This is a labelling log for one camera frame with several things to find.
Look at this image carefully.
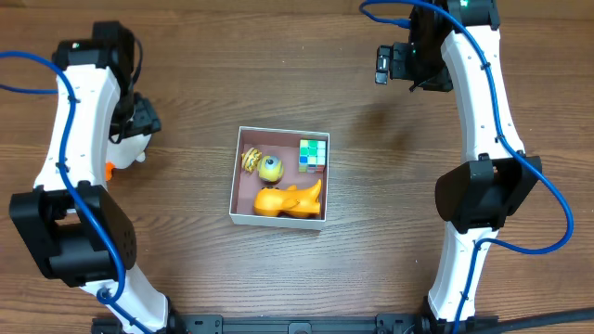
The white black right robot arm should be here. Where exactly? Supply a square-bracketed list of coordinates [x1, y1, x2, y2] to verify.
[389, 1, 542, 333]

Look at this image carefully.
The white plush duck toy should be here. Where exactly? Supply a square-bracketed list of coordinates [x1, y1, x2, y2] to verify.
[106, 135, 151, 181]

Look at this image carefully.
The yellow one-eyed ball toy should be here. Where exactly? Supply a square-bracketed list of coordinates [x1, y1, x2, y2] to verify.
[258, 156, 284, 183]

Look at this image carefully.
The white box pink interior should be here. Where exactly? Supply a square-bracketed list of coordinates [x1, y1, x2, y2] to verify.
[229, 126, 330, 230]

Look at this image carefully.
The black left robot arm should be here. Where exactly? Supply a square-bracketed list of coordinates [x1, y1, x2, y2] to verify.
[9, 21, 186, 333]

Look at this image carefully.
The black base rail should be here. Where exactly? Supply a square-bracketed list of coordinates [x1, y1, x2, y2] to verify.
[183, 314, 415, 334]

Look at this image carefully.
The thick black cable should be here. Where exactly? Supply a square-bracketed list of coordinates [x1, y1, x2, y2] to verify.
[463, 306, 594, 334]

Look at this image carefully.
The orange dinosaur figure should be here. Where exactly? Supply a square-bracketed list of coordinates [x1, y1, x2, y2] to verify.
[253, 180, 323, 218]

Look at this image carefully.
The right blue cable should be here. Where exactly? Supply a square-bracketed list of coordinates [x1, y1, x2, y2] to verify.
[358, 0, 575, 334]

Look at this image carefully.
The colourful puzzle cube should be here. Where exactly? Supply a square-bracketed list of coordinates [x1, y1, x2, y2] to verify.
[298, 139, 328, 173]

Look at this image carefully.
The round yellow cookie toy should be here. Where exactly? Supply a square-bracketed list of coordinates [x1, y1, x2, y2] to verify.
[241, 148, 263, 173]

